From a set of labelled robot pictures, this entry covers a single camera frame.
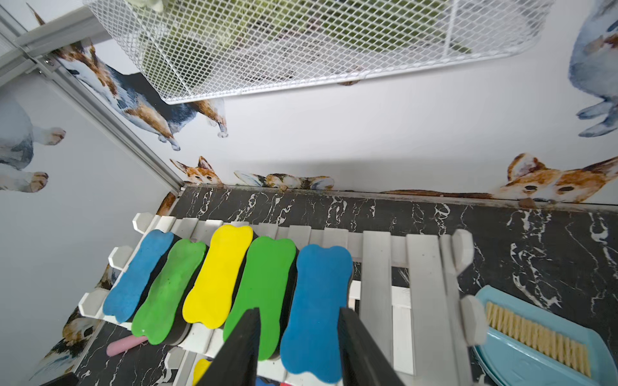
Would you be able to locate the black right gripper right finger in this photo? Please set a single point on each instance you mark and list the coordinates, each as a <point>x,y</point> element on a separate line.
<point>362,361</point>

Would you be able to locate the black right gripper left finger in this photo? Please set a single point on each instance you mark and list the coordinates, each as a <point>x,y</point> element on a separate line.
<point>236,362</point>

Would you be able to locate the blue eraser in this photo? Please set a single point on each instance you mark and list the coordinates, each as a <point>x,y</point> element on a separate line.
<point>310,342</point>
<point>131,289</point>

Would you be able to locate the yellow eraser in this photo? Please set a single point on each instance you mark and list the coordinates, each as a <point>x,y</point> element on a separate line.
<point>200,369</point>
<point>210,300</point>

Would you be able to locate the green eraser top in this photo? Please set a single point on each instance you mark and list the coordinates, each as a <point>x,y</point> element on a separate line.
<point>160,318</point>
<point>267,283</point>

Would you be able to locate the white wooden slatted shelf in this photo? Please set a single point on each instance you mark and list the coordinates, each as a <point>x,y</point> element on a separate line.
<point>421,327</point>

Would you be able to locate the purple pink toy rake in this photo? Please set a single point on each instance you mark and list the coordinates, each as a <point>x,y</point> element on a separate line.
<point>123,345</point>

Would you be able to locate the light blue dustpan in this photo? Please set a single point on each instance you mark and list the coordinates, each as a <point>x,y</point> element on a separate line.
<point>508,362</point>

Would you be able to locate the light blue hand brush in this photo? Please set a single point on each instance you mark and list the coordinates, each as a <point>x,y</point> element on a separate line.
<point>550,343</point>

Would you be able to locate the white wire mesh basket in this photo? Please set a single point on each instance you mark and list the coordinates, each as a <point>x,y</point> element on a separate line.
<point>494,29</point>

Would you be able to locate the aluminium frame post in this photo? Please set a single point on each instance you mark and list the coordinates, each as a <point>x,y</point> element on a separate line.
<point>31,51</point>

